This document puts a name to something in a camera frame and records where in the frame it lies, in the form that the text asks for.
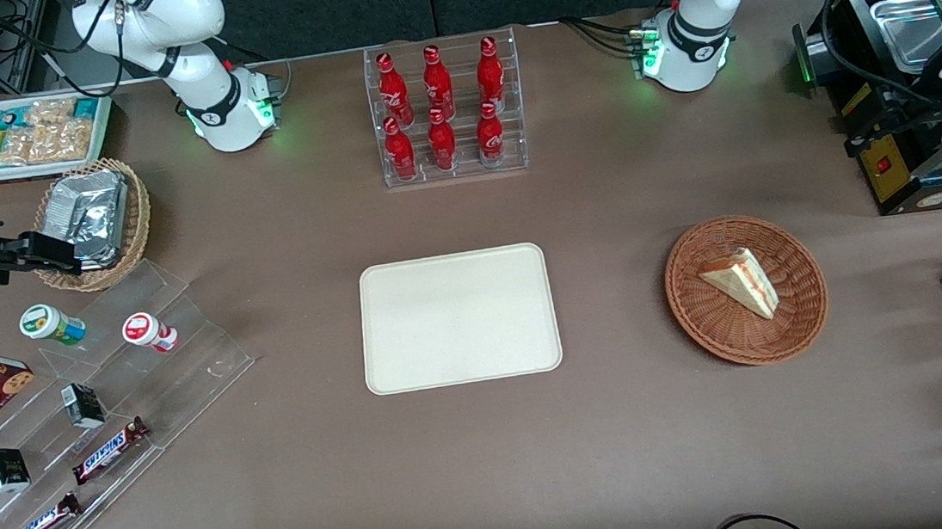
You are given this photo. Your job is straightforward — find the triangle sandwich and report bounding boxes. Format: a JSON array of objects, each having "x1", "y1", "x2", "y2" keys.
[{"x1": 696, "y1": 244, "x2": 783, "y2": 327}]

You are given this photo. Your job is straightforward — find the tan wicker basket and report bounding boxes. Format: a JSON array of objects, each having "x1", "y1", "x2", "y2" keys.
[{"x1": 24, "y1": 154, "x2": 159, "y2": 298}]

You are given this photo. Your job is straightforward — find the white rectangular snack tray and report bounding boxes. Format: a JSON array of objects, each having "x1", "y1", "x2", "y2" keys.
[{"x1": 0, "y1": 89, "x2": 120, "y2": 184}]

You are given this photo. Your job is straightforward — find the brown round wicker basket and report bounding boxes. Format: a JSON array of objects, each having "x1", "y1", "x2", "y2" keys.
[{"x1": 659, "y1": 206, "x2": 835, "y2": 374}]

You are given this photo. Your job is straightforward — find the cream plastic tray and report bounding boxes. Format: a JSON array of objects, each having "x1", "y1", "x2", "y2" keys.
[{"x1": 354, "y1": 240, "x2": 567, "y2": 397}]

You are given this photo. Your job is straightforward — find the black food warmer machine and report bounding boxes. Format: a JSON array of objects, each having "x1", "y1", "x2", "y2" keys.
[{"x1": 789, "y1": 0, "x2": 942, "y2": 224}]

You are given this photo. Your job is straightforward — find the silver foil packs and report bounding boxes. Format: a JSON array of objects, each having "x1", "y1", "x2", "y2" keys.
[{"x1": 38, "y1": 167, "x2": 136, "y2": 275}]

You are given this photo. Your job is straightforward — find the green lid snack cup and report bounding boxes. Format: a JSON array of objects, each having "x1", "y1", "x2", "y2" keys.
[{"x1": 17, "y1": 299, "x2": 89, "y2": 351}]

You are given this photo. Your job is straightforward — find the clear granola snack bag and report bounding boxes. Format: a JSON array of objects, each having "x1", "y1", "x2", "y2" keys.
[
  {"x1": 22, "y1": 96, "x2": 79, "y2": 129},
  {"x1": 29, "y1": 117, "x2": 99, "y2": 166},
  {"x1": 0, "y1": 125, "x2": 40, "y2": 169}
]

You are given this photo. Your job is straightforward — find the red lid snack cup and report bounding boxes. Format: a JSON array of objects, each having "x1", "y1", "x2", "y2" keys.
[{"x1": 120, "y1": 309, "x2": 182, "y2": 359}]

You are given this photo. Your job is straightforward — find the small black carton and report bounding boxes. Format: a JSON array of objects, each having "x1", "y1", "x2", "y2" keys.
[
  {"x1": 60, "y1": 379, "x2": 108, "y2": 433},
  {"x1": 0, "y1": 444, "x2": 33, "y2": 495}
]

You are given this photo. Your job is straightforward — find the clear acrylic stepped display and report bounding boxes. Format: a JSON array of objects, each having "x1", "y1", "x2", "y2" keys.
[{"x1": 0, "y1": 249, "x2": 274, "y2": 529}]

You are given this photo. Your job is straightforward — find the red cola bottle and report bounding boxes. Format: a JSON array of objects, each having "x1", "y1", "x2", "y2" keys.
[
  {"x1": 472, "y1": 34, "x2": 509, "y2": 116},
  {"x1": 424, "y1": 107, "x2": 460, "y2": 173},
  {"x1": 375, "y1": 51, "x2": 415, "y2": 129},
  {"x1": 473, "y1": 99, "x2": 508, "y2": 169},
  {"x1": 382, "y1": 114, "x2": 420, "y2": 183},
  {"x1": 420, "y1": 43, "x2": 457, "y2": 123}
]

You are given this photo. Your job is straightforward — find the clear acrylic bottle rack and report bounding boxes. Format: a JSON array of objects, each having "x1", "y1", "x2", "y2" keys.
[{"x1": 361, "y1": 26, "x2": 532, "y2": 191}]

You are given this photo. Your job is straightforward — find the black hanging cable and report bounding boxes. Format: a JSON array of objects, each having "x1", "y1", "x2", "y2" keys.
[{"x1": 0, "y1": 0, "x2": 132, "y2": 108}]

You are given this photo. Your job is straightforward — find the black arm base cables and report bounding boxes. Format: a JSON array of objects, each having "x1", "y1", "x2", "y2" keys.
[{"x1": 557, "y1": 0, "x2": 689, "y2": 62}]

